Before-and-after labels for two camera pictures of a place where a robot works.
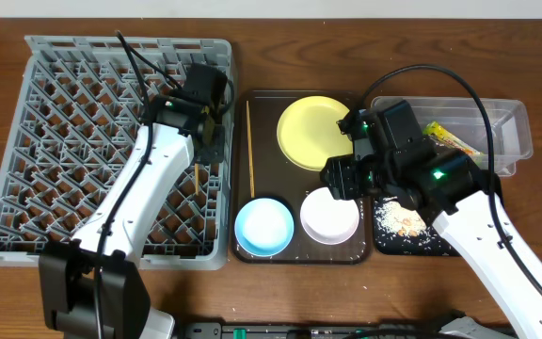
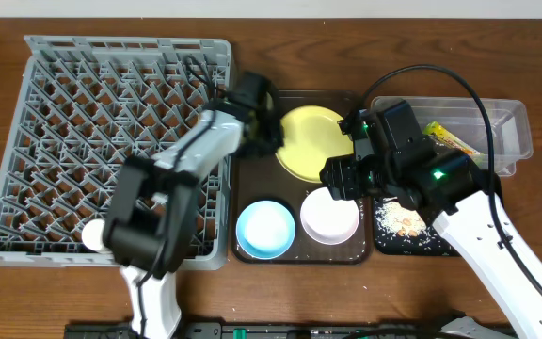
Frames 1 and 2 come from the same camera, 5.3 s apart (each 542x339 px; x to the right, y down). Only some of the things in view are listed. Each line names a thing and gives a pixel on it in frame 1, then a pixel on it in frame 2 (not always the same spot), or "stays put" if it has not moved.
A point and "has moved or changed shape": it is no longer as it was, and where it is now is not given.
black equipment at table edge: x=431 y=330 stays put
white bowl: x=327 y=220 stays put
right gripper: x=341 y=176 stays put
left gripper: x=216 y=149 -> x=277 y=137
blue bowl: x=264 y=227 stays put
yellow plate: x=309 y=134 has moved or changed shape
